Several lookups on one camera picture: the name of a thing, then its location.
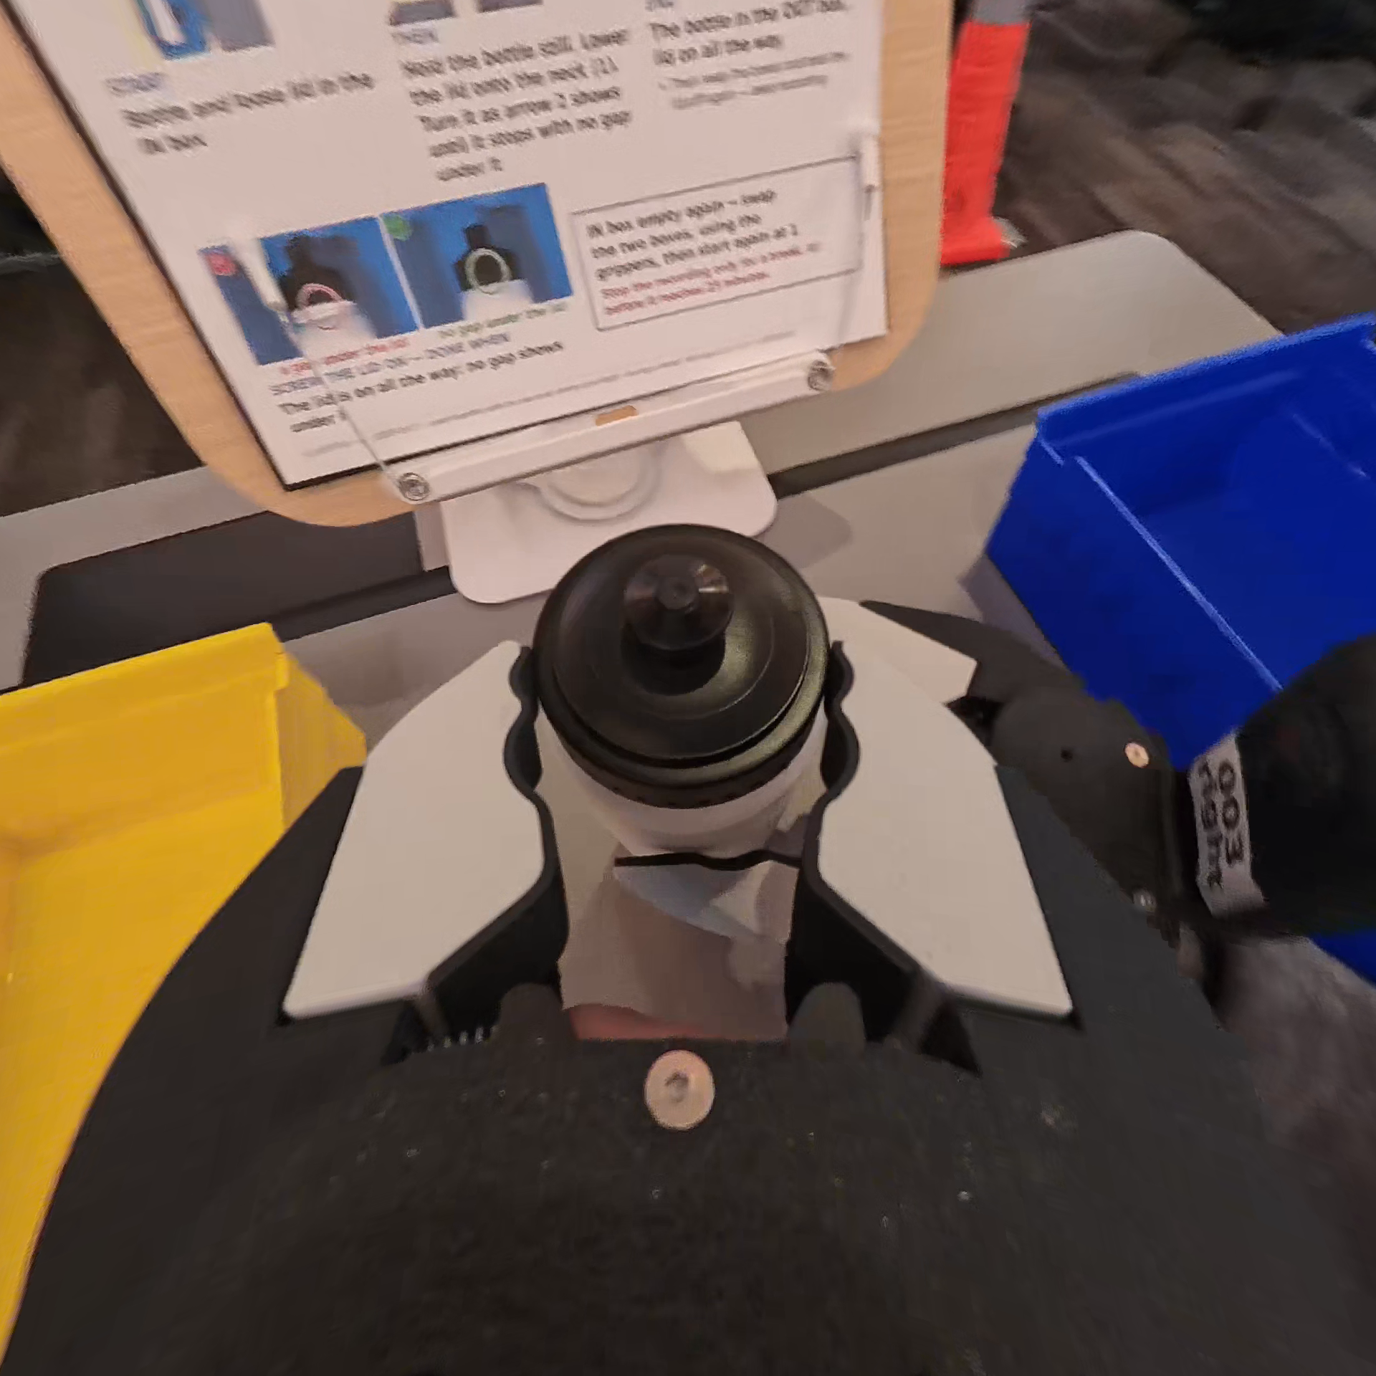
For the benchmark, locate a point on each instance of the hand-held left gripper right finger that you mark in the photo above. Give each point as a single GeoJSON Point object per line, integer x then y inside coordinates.
{"type": "Point", "coordinates": [934, 860]}

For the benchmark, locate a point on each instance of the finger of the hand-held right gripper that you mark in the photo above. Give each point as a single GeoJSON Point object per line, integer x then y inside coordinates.
{"type": "Point", "coordinates": [718, 898]}
{"type": "Point", "coordinates": [904, 639]}

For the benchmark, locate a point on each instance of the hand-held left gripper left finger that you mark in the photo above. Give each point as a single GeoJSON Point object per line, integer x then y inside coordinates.
{"type": "Point", "coordinates": [420, 860]}

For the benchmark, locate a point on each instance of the white plastic bottle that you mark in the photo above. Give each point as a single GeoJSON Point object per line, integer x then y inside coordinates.
{"type": "Point", "coordinates": [667, 823]}

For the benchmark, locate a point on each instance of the blue plastic bin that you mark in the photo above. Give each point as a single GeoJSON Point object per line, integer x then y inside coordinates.
{"type": "Point", "coordinates": [1183, 561]}

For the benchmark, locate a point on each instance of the black bottle lid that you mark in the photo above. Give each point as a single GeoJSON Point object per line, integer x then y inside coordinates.
{"type": "Point", "coordinates": [603, 689]}

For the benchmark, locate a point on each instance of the yellow plastic bin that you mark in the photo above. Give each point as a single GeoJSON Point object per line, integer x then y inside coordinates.
{"type": "Point", "coordinates": [129, 805]}

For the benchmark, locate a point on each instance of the wooden instruction board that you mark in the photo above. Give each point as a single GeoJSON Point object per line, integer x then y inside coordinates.
{"type": "Point", "coordinates": [924, 162]}

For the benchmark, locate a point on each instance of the orange traffic cone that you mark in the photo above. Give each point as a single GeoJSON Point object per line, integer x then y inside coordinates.
{"type": "Point", "coordinates": [978, 138]}

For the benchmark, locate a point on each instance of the instruction board on stand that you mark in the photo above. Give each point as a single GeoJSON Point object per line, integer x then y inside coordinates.
{"type": "Point", "coordinates": [482, 130]}

